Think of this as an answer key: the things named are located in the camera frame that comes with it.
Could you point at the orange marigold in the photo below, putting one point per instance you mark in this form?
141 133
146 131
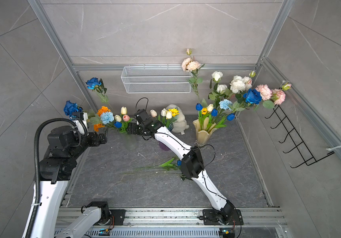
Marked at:
102 110
98 126

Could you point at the cream wavy glass vase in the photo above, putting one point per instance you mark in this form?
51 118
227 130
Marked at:
203 130

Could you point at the pink carnation pair right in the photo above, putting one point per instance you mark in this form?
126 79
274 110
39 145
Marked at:
277 96

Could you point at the yellow sunflower centre vase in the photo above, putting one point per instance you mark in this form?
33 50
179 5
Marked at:
174 112

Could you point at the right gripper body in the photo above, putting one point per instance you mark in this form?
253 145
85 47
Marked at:
137 130

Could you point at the white rose cluster right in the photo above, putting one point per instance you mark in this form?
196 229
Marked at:
240 84

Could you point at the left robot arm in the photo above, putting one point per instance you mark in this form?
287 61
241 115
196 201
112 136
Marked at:
54 171

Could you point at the blue purple ribbed vase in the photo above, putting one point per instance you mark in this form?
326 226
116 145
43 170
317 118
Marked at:
163 147

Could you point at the white wire wall basket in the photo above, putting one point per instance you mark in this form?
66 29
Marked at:
155 79

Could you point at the pink tulip left vase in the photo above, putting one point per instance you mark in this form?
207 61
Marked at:
126 118

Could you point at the peach carnation top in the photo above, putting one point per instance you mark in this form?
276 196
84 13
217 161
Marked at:
190 65

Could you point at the orange marigold lower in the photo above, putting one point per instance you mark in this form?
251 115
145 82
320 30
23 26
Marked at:
98 126

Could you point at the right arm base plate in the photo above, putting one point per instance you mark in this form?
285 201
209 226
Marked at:
213 217

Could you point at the blue rose right vase outer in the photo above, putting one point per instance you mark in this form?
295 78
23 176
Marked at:
253 97

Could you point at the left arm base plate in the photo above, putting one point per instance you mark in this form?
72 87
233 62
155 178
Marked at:
117 217

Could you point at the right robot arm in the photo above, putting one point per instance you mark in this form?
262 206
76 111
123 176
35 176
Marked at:
191 165

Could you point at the clear glass vase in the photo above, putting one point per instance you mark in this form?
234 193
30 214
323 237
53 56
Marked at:
130 141

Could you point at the blue rose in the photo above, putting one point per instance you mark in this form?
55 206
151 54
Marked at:
97 86
71 108

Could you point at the orange marigold upper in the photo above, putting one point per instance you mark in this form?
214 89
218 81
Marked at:
102 110

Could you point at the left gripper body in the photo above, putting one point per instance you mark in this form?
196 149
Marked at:
90 141

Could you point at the black wire hook rack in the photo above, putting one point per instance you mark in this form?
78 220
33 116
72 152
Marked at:
292 135

